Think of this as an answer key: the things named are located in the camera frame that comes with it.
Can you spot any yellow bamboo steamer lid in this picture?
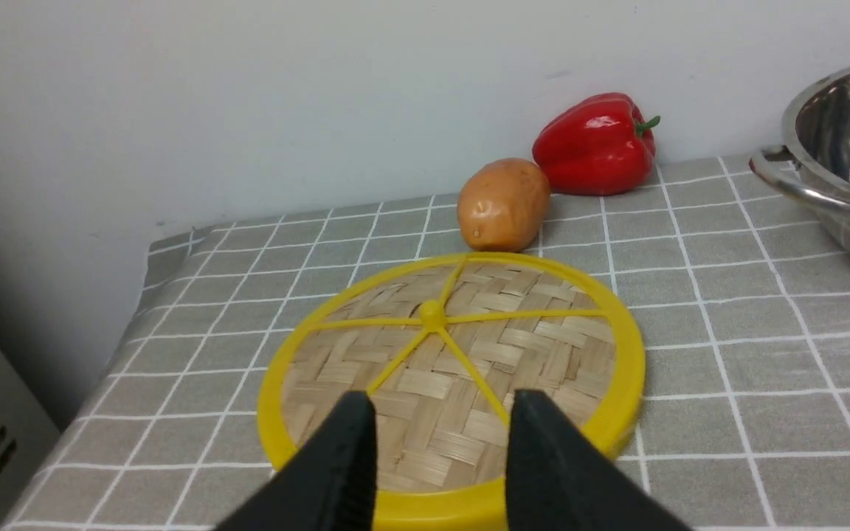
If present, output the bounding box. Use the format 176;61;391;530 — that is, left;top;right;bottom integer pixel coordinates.
257;252;646;530

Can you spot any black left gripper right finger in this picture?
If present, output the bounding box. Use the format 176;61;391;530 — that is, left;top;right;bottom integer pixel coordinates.
505;389;689;530

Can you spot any red bell pepper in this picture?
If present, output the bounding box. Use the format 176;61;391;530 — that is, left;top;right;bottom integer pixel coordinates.
531;93;660;196

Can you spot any grey checkered tablecloth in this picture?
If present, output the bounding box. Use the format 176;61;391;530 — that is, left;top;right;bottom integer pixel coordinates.
4;156;850;530

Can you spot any stainless steel pot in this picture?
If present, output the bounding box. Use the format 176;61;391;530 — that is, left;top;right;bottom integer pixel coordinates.
749;67;850;254

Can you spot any brown potato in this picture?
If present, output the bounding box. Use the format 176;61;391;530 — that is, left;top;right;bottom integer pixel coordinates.
457;158;552;253

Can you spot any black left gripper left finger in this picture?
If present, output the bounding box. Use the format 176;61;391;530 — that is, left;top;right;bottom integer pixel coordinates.
215;391;377;530

